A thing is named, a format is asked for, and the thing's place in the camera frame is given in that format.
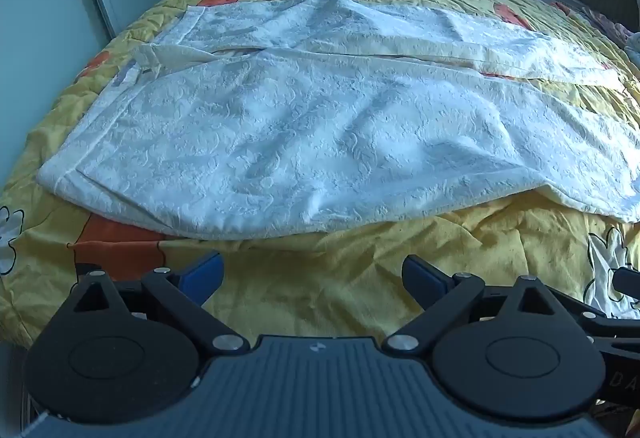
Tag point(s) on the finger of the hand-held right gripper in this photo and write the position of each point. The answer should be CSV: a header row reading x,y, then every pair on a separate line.
x,y
628,279

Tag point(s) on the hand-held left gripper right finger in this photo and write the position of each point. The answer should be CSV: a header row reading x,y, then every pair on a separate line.
x,y
422,279

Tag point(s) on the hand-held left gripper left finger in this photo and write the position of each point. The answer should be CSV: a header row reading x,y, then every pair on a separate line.
x,y
207,274

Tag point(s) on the white textured pants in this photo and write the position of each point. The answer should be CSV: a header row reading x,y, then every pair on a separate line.
x,y
300,142

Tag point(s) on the yellow printed bedspread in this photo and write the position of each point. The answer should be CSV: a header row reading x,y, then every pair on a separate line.
x,y
325,280

